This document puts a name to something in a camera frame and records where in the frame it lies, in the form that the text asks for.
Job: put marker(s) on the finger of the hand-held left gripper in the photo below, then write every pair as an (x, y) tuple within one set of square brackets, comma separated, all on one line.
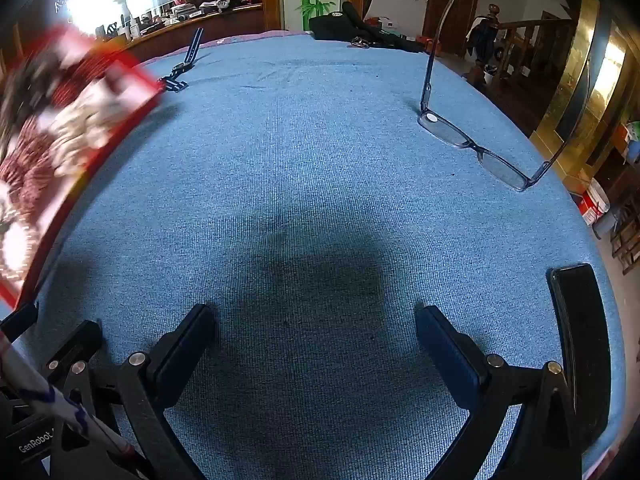
[(85, 340), (17, 322)]

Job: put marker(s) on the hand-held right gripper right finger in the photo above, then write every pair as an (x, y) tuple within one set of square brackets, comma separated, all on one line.
[(445, 350)]

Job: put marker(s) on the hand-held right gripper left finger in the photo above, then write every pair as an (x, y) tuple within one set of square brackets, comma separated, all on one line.
[(190, 347)]

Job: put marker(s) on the red jewelry box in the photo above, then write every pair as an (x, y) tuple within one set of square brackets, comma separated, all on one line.
[(125, 110)]

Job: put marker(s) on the white patterned cloth strip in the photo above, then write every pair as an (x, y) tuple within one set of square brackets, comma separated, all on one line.
[(65, 405)]

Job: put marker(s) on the black smartphone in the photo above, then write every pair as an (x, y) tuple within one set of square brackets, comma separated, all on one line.
[(582, 335)]

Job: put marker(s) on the blue table cloth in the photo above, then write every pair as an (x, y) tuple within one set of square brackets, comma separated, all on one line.
[(310, 160)]

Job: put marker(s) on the dark framed eyeglasses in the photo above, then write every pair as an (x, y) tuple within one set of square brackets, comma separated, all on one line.
[(428, 119)]

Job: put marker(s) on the gold metal door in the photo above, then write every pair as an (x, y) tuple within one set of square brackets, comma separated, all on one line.
[(575, 85)]

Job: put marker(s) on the dark jacket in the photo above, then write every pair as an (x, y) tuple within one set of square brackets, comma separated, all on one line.
[(482, 37)]

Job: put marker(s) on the bunch of keys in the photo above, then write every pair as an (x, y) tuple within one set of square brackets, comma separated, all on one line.
[(359, 42)]

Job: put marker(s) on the wooden counter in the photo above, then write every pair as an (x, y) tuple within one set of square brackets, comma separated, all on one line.
[(225, 25)]

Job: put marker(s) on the wooden stair railing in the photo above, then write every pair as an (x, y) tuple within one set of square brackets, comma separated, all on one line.
[(530, 25)]

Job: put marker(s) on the black bag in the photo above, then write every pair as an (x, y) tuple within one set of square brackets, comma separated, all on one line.
[(335, 25)]

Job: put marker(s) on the brown wooden door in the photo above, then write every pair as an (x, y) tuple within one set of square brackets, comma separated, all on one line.
[(450, 5)]

